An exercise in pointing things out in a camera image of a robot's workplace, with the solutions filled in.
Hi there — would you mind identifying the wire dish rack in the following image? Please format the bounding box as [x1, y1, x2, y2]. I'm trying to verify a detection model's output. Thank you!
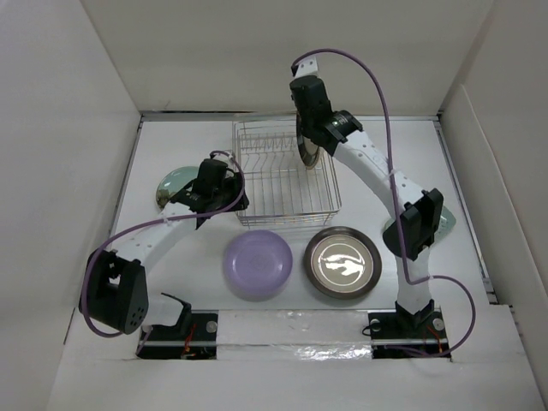
[232, 117, 342, 227]

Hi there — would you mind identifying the light green rectangular dish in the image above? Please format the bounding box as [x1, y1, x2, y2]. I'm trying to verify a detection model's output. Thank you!
[384, 204, 458, 239]

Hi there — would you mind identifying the purple plastic plate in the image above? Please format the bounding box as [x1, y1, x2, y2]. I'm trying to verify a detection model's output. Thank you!
[223, 229, 293, 301]

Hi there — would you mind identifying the clear glass plate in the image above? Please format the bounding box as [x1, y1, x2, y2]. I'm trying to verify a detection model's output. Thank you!
[156, 166, 199, 210]

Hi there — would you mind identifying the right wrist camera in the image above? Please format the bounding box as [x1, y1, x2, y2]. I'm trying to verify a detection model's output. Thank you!
[291, 56, 319, 79]

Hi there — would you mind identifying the brown rim cream bowl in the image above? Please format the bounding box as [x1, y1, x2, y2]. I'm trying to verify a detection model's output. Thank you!
[303, 226, 383, 300]

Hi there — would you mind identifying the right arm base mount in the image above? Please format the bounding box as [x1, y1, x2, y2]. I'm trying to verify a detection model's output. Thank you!
[361, 311, 450, 360]

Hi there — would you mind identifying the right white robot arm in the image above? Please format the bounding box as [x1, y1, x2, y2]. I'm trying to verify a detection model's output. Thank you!
[289, 74, 444, 337]

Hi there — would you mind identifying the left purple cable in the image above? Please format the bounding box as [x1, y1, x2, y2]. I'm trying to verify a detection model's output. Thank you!
[79, 149, 247, 356]

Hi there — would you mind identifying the dark striped rim plate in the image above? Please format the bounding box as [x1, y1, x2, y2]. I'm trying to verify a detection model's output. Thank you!
[295, 114, 321, 170]

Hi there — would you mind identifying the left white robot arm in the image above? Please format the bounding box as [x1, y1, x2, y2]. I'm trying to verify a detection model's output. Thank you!
[79, 150, 249, 340]

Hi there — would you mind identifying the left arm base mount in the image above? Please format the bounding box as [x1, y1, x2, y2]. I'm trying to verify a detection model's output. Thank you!
[136, 311, 218, 360]

